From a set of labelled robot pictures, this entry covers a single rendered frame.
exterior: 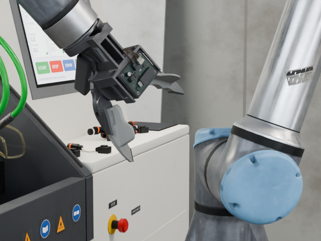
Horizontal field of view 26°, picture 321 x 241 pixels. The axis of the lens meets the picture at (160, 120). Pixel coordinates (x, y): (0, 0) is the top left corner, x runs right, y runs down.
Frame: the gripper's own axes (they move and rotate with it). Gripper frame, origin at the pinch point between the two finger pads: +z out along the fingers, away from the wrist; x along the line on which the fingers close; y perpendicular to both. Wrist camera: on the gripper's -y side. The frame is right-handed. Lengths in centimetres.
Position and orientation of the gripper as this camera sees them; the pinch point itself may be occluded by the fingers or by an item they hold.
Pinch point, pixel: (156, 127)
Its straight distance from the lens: 111.7
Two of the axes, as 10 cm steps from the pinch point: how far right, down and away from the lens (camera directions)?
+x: 5.4, -7.2, 4.3
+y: 5.8, -0.5, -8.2
